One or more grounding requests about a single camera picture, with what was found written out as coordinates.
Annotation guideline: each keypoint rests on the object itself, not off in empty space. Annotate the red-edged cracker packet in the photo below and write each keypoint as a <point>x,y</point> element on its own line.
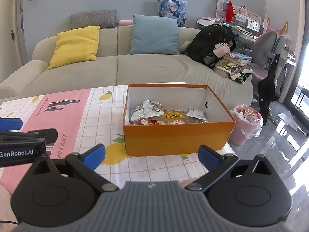
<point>196,114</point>

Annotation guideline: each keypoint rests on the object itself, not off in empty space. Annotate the grey pillow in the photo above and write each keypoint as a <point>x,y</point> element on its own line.
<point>94,19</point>

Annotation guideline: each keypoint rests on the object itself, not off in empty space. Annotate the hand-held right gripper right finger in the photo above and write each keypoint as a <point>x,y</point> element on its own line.
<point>207,156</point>

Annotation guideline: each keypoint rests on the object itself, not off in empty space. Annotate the pink trash bin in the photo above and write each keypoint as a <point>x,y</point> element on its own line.
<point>245,125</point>

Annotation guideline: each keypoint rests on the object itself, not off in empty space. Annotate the white blue snack packet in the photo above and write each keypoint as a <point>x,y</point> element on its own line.
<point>144,110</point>

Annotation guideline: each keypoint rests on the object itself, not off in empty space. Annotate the yellow pillow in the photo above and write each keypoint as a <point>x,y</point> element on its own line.
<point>76,46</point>

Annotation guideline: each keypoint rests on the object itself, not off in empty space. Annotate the printed tote bag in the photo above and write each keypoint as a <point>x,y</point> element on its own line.
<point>231,70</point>

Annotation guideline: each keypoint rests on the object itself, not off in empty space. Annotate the beige sofa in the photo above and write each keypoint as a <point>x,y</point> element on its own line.
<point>149,67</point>

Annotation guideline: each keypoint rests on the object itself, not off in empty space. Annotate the desk shelf organiser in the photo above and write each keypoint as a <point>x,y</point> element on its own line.
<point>248,21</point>

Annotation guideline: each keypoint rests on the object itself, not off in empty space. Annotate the grey desk chair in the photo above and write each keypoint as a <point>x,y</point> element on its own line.
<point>268,46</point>

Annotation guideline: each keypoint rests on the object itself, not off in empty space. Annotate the papers on floor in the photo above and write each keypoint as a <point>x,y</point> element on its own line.
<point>288,119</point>

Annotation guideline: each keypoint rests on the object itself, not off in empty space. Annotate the black backpack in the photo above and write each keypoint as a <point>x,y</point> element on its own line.
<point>207,41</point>

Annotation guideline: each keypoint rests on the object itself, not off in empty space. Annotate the figure print pillow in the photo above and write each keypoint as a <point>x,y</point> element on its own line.
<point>171,9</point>

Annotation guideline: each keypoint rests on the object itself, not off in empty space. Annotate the stack of books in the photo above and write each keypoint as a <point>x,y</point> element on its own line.
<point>237,58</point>

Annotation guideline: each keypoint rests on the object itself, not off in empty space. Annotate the pink pouch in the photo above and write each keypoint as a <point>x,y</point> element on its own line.
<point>221,50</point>

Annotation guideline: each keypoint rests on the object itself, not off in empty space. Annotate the orange cardboard box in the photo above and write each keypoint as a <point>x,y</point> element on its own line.
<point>178,137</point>

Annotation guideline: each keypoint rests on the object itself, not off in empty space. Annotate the pink checked printed tablecloth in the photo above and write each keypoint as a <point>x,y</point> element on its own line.
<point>67,116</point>

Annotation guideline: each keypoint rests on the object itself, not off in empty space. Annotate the pink bolster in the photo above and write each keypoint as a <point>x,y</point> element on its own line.
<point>124,23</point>

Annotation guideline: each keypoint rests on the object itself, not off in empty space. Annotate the yellow waffle packet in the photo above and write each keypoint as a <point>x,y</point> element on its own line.
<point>173,116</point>

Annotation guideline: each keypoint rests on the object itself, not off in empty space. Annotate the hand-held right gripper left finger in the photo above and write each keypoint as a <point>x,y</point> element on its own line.
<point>94,153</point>

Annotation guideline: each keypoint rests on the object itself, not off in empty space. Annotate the red snack packet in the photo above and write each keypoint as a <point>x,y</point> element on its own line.
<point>154,122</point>

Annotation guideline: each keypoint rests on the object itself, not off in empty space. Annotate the red bag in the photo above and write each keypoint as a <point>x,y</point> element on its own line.
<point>228,12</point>

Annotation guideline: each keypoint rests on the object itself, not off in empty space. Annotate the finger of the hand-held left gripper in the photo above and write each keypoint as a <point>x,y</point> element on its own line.
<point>9,124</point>
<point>43,135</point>

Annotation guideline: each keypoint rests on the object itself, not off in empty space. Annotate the black garment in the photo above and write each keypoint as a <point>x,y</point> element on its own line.
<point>268,87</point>

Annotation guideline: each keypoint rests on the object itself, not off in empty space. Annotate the blue pillow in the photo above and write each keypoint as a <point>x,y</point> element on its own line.
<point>154,35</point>

